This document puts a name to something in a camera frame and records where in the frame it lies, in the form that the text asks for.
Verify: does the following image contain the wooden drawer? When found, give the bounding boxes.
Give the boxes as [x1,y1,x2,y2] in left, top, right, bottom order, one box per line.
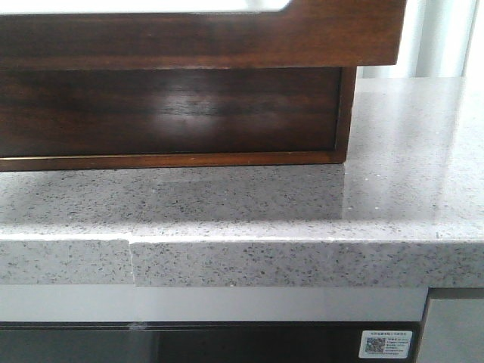
[1,1,406,70]
[0,67,343,157]

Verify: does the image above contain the dark wooden drawer cabinet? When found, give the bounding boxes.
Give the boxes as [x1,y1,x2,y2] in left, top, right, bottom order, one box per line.
[0,66,358,171]

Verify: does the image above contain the white QR code sticker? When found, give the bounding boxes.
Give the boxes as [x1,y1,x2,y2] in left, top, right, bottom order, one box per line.
[358,330,413,359]

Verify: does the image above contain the black glass appliance door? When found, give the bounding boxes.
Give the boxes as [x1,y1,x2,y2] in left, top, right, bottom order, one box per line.
[1,321,420,362]

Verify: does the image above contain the grey cabinet door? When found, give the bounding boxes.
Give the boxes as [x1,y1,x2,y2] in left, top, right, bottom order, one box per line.
[417,288,483,362]

